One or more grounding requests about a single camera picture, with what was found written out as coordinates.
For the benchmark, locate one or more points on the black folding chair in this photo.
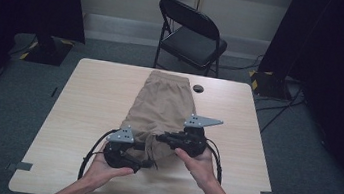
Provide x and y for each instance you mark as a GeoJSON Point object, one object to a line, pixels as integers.
{"type": "Point", "coordinates": [190, 42]}

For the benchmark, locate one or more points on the black curtain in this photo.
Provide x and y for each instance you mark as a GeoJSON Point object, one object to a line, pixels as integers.
{"type": "Point", "coordinates": [339, 65]}
{"type": "Point", "coordinates": [20, 6]}

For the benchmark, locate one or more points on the person's left hand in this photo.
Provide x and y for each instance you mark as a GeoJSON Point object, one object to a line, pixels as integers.
{"type": "Point", "coordinates": [99, 173]}

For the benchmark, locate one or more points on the khaki shorts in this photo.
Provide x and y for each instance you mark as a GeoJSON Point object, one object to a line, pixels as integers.
{"type": "Point", "coordinates": [162, 106]}

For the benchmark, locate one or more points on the person's right hand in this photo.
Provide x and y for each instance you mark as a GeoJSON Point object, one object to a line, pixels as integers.
{"type": "Point", "coordinates": [201, 168]}

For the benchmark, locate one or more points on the black table grommet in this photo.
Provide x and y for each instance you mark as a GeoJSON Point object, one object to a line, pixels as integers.
{"type": "Point", "coordinates": [198, 88]}

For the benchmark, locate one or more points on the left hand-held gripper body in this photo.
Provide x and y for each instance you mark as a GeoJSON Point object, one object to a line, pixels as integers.
{"type": "Point", "coordinates": [118, 157]}

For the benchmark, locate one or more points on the black stand base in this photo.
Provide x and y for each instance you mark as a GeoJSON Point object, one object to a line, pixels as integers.
{"type": "Point", "coordinates": [48, 52]}
{"type": "Point", "coordinates": [269, 84]}

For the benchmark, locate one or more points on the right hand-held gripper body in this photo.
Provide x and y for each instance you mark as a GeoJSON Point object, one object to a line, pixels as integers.
{"type": "Point", "coordinates": [193, 140]}

